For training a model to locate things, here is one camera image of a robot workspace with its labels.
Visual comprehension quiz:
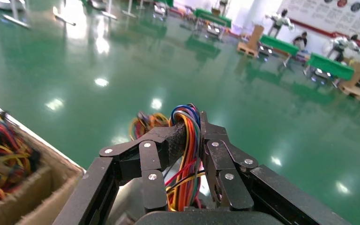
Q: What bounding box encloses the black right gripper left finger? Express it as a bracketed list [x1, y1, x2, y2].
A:
[52, 121, 189, 225]

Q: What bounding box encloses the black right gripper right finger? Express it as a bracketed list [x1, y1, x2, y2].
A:
[200, 111, 352, 225]

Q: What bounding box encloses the brown cardboard divider box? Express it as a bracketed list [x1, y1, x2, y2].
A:
[0, 124, 86, 225]

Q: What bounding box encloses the wooden pallet with cardboard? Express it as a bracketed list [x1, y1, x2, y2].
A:
[237, 24, 265, 59]
[337, 60, 360, 105]

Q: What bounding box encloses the green covered table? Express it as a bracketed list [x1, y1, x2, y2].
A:
[307, 52, 355, 82]
[195, 8, 233, 29]
[260, 34, 300, 57]

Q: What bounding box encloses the person in black clothes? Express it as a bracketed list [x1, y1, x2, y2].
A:
[292, 30, 308, 53]

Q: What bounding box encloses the white humanoid robot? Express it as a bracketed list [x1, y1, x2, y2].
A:
[322, 33, 360, 63]
[265, 8, 295, 38]

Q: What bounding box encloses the white stand base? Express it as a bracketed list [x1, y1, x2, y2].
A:
[0, 0, 32, 29]

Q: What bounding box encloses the white wall poster board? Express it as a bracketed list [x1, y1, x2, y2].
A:
[278, 0, 360, 42]

